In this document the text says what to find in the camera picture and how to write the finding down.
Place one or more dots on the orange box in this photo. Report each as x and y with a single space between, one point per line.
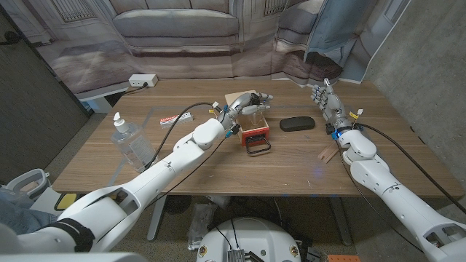
344 259

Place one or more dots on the large clear white-pump dispenser bottle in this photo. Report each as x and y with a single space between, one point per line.
133 145

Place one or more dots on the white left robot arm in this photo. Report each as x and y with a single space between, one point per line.
145 182

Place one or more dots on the small clear black-pump dispenser bottle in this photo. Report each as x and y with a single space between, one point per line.
258 116

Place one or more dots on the black wall hook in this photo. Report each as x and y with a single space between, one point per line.
11 37

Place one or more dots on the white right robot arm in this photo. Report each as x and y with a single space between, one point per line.
400 203

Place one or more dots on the white red toothpaste box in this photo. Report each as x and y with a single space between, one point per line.
176 119

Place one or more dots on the person leg in blue jeans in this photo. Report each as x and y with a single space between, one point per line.
22 218

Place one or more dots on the small wooden block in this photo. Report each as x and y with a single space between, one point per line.
327 153

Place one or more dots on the clear plastic bag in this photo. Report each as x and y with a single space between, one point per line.
200 225

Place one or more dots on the yellow black floor object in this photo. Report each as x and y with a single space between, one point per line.
67 201

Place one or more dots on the white power strip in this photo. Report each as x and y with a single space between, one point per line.
142 80

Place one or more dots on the grey white plastic bin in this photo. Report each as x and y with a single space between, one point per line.
25 180

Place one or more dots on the grey metal table leg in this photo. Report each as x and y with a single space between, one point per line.
156 218
342 225

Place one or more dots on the white low shelf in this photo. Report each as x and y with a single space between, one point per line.
96 96

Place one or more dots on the black round floor object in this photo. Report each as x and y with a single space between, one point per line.
176 203

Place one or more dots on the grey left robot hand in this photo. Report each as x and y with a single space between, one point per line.
242 105

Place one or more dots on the printed living room backdrop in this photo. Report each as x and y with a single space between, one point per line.
174 22

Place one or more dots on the black glasses case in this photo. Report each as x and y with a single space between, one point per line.
296 123

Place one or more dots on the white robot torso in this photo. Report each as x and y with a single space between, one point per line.
251 236

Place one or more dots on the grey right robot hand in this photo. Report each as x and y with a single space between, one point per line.
333 107

